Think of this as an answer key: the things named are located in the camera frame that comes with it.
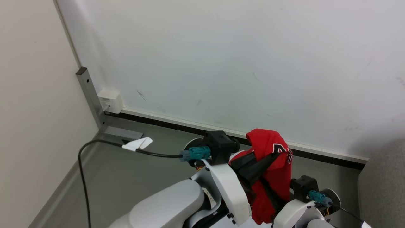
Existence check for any teal cable connector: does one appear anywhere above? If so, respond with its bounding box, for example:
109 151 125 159
180 146 211 162
308 190 333 208

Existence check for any teal left cable connector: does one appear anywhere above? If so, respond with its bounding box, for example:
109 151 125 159
180 146 211 162

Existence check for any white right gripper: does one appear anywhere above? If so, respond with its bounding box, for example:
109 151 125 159
260 178 317 228

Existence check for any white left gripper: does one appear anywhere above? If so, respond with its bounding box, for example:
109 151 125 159
202 152 282 226

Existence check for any white cable tag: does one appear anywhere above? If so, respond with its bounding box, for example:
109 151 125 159
122 137 153 152

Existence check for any teal right cable connector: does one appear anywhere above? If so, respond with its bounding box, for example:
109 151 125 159
308 190 333 208

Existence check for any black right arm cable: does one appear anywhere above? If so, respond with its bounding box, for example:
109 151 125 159
329 203 365 224

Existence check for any dark baseboard strip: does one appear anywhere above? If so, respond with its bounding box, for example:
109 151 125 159
104 111 367 170

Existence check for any red sports jersey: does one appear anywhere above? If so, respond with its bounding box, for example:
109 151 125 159
228 128 293 225

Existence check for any white wall socket box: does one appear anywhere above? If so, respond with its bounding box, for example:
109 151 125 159
97 89 123 114

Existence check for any grey metal floor bracket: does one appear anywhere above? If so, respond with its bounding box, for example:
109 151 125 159
76 66 144 142

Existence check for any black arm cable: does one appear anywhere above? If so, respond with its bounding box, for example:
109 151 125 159
78 139 184 228
329 203 365 224

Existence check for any white wall panel trim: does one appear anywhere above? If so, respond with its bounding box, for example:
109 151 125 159
121 107 369 163

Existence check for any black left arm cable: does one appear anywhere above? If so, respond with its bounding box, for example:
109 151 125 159
78 139 184 228

